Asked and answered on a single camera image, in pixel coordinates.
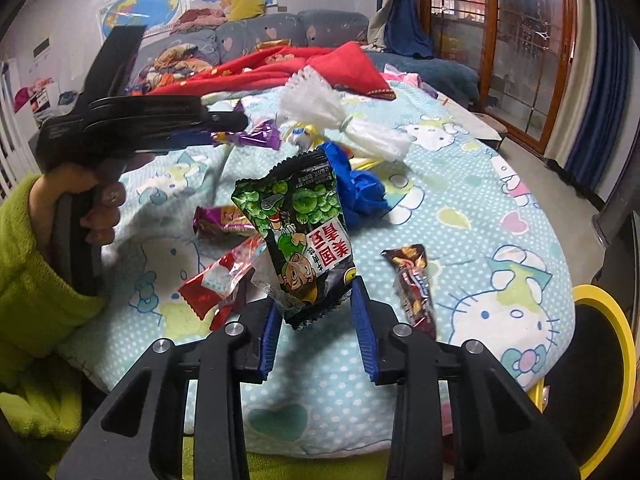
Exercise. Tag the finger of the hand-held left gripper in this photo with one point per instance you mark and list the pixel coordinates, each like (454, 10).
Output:
(225, 121)
(150, 104)

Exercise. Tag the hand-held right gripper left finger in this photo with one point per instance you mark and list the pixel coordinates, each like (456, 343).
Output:
(267, 340)

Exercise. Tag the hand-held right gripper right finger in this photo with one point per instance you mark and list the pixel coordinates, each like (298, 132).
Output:
(362, 330)

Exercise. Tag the yellow white snack bag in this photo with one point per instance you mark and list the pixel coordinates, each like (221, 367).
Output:
(300, 136)

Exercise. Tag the green snack packet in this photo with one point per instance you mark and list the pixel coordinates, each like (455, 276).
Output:
(300, 220)

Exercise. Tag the yellow trash bin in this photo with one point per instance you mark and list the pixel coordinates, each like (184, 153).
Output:
(617, 325)

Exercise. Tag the person's left forearm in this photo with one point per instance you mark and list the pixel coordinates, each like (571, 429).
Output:
(30, 285)

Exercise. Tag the person's left hand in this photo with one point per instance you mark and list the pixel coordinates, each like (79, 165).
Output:
(105, 210)

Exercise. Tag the colourful crumpled blanket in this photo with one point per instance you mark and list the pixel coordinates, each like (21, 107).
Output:
(172, 60)

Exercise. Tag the brown chocolate wrapper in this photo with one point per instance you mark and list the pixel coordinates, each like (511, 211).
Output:
(412, 285)

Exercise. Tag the white railing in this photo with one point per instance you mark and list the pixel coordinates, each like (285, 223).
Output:
(10, 160)

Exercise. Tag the red white wrapper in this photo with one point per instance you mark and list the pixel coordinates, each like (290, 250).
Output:
(210, 280)

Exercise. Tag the world map poster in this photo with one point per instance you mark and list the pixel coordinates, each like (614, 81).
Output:
(140, 10)

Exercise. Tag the white foam net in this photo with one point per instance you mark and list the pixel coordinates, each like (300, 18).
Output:
(320, 105)

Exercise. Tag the purple yellow candy wrapper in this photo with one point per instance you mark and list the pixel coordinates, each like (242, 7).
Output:
(220, 220)

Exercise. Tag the pile of clothes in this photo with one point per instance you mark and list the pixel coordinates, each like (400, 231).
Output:
(200, 16)

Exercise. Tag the blue patterned sofa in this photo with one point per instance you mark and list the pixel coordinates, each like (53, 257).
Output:
(280, 27)

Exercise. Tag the yellow pillow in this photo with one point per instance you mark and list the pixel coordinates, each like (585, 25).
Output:
(245, 10)

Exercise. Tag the red blanket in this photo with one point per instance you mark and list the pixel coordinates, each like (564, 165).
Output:
(350, 67)

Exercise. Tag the crumpled blue plastic bag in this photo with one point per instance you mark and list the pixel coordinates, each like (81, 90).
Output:
(362, 187)

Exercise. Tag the cartoon cat printed blanket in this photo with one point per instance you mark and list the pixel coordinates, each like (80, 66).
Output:
(475, 200)

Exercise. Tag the pink cloth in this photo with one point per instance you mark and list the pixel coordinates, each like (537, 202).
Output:
(405, 80)

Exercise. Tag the blue beige curtain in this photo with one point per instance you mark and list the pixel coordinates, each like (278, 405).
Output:
(600, 85)
(400, 10)

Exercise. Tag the wooden glass sliding door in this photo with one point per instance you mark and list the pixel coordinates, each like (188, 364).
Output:
(510, 50)

